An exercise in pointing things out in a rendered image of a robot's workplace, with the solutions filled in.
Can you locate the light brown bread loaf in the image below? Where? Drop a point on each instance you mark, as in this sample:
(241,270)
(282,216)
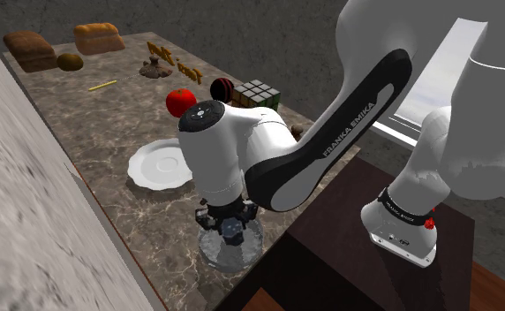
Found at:
(98,38)

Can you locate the dark brown bread loaf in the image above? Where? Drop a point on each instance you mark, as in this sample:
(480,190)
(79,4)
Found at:
(31,51)

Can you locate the colourful puzzle cube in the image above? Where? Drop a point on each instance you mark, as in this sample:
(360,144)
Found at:
(257,92)

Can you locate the clear glass round dish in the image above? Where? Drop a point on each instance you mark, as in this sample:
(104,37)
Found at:
(218,258)

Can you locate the brown round potato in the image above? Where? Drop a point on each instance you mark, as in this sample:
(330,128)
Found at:
(69,62)

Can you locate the dark brown robot stand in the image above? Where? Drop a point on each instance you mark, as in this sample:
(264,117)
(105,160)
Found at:
(334,241)

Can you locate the dark red striped ball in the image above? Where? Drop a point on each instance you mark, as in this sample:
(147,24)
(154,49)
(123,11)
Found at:
(220,88)

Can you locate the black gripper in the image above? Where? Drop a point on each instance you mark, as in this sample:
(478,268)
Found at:
(224,212)

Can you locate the yellow pencil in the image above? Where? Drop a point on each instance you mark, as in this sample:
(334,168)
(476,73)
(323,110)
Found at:
(102,85)

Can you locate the brown clay figure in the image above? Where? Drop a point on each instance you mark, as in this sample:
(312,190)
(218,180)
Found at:
(154,69)

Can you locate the small brown round object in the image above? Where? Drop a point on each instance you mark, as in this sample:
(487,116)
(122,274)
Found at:
(297,131)

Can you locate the golden letter ornament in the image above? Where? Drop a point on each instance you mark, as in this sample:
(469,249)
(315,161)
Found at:
(191,73)
(161,52)

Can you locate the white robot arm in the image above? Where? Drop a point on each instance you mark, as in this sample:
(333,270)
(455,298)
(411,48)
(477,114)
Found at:
(218,146)

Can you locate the white framed window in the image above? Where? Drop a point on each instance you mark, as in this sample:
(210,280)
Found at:
(437,82)

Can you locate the white scalloped plate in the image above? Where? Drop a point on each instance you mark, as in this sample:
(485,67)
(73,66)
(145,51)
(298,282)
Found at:
(158,166)

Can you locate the red tomato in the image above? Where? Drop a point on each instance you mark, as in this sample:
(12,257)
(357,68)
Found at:
(178,101)

